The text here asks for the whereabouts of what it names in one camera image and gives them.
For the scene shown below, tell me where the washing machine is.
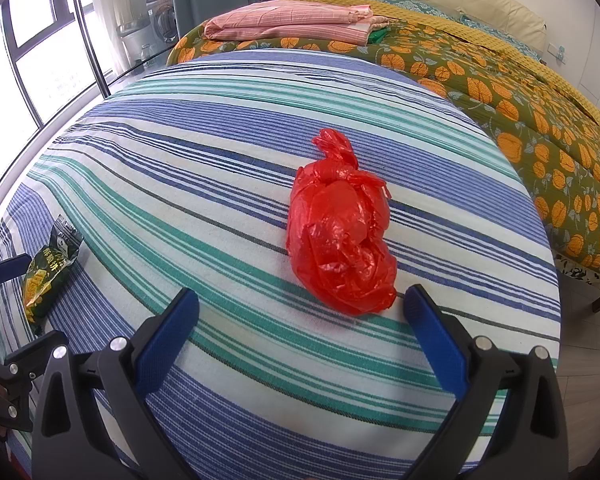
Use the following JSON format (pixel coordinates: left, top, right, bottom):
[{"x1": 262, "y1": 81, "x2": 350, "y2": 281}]
[{"x1": 146, "y1": 0, "x2": 178, "y2": 46}]

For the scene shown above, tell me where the dark green snack packet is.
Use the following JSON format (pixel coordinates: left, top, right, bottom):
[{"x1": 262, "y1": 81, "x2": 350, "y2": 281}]
[{"x1": 22, "y1": 214, "x2": 83, "y2": 335}]

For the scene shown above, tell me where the red plastic bag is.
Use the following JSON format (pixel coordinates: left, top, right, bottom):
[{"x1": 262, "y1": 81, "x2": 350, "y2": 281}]
[{"x1": 286, "y1": 129, "x2": 398, "y2": 316}]

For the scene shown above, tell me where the orange floral green quilt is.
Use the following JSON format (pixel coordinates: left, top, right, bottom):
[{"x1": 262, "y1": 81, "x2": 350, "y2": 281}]
[{"x1": 168, "y1": 0, "x2": 600, "y2": 272}]

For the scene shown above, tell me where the blue green striped blanket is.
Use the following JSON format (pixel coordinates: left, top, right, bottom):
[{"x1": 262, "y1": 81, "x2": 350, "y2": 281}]
[{"x1": 0, "y1": 49, "x2": 560, "y2": 479}]

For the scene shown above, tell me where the black white floral bedsheet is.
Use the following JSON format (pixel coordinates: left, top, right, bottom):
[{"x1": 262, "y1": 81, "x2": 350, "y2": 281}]
[{"x1": 554, "y1": 252, "x2": 600, "y2": 290}]

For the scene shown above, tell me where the pink folded cloth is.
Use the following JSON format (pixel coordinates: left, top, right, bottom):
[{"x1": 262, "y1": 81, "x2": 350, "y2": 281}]
[{"x1": 204, "y1": 0, "x2": 390, "y2": 46}]

